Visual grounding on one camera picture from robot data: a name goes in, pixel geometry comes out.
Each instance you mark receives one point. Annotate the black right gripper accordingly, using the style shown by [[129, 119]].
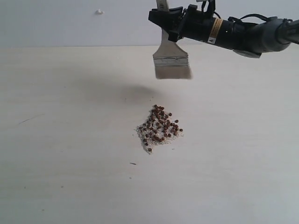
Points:
[[191, 22]]

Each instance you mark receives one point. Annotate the white wide paint brush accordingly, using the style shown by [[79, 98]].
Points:
[[170, 61]]

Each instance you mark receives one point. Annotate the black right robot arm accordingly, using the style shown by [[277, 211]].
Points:
[[244, 38]]

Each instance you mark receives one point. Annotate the scattered rice and brown pellets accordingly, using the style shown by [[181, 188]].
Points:
[[159, 128]]

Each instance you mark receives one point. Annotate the small white wall blob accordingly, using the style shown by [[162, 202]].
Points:
[[99, 12]]

